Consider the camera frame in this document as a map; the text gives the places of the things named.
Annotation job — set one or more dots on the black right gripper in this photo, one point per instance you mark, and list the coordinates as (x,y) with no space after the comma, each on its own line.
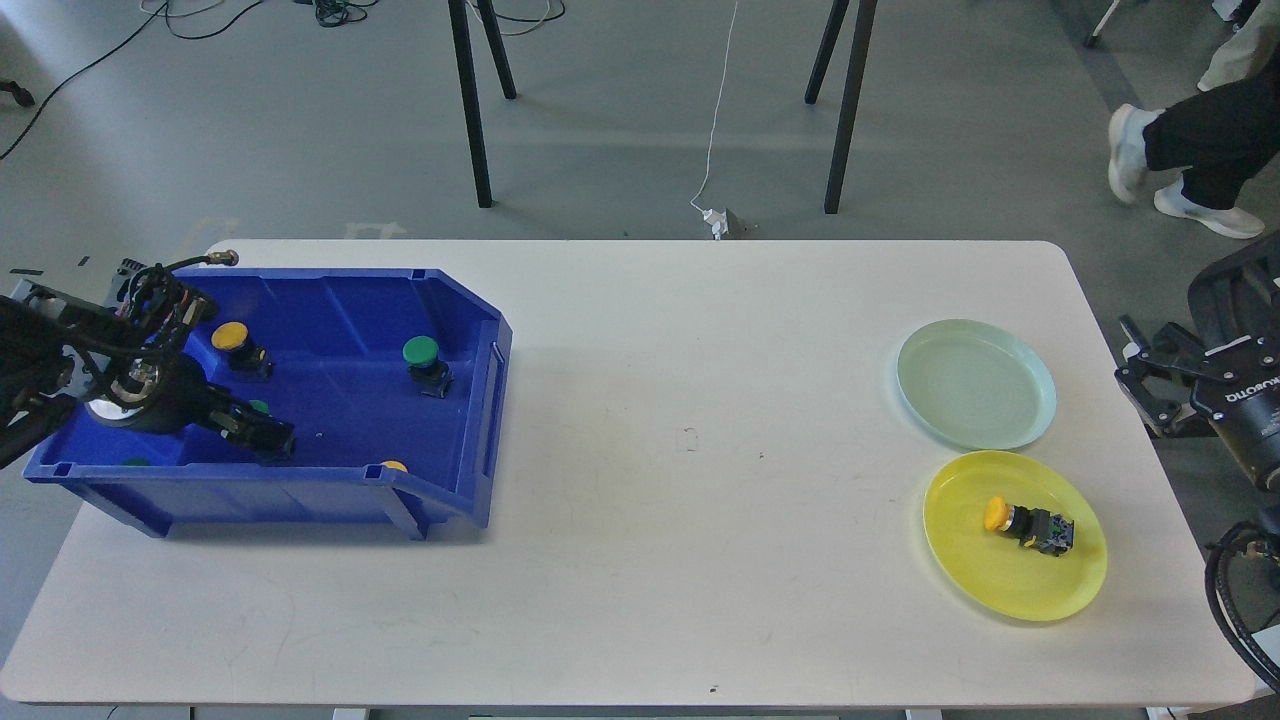
(1239,397)

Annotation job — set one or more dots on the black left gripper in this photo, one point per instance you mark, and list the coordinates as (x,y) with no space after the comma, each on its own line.
(182,397)

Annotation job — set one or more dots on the yellow push button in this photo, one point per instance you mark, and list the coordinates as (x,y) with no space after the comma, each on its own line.
(245,358)
(1037,529)

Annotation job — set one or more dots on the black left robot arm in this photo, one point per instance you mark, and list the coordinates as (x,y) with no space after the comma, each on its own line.
(126,363)

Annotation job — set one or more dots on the yellow push button in bin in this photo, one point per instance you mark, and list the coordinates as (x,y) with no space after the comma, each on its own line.
(245,358)

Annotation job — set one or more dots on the light green plate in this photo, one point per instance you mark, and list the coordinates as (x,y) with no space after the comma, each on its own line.
(975,386)

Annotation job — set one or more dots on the yellow plate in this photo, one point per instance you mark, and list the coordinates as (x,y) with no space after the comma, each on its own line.
(995,570)

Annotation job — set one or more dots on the blue plastic bin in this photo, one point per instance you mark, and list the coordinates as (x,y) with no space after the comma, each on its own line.
(335,338)

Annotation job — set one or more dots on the person legs and shoes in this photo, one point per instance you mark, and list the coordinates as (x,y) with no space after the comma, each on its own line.
(1219,139)

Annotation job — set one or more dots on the black tripod leg right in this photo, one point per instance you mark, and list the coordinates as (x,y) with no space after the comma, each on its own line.
(851,92)

